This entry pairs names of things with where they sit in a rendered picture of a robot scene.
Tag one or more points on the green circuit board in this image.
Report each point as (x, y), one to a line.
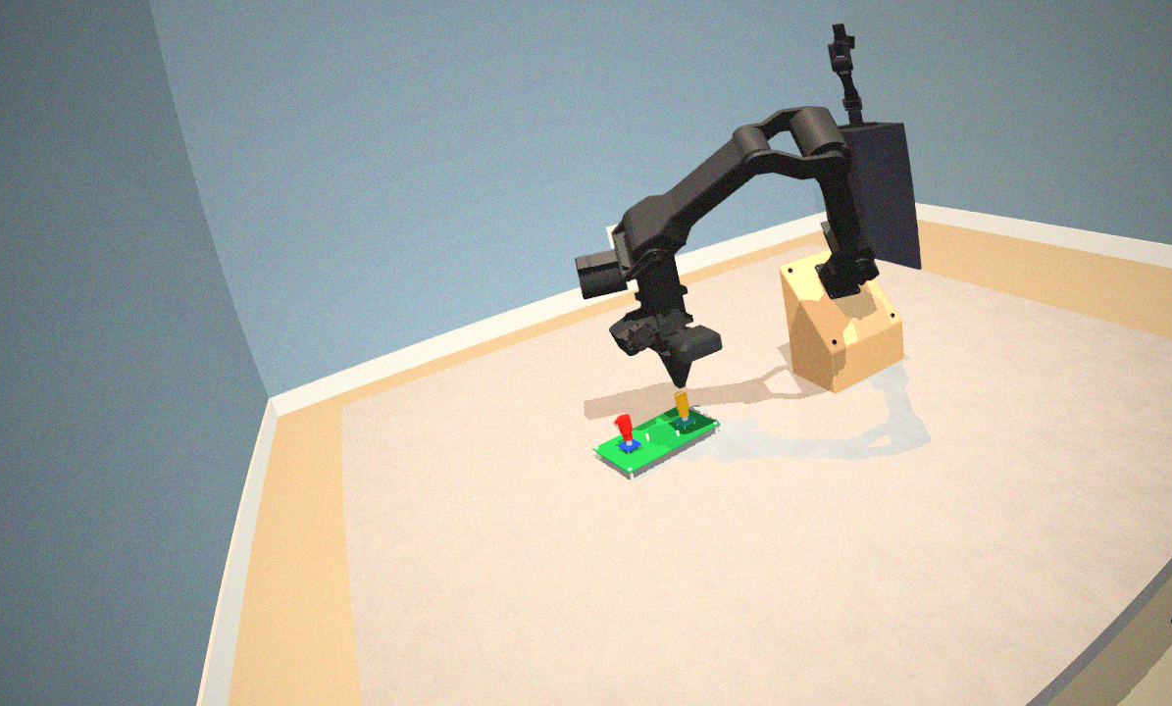
(639, 446)

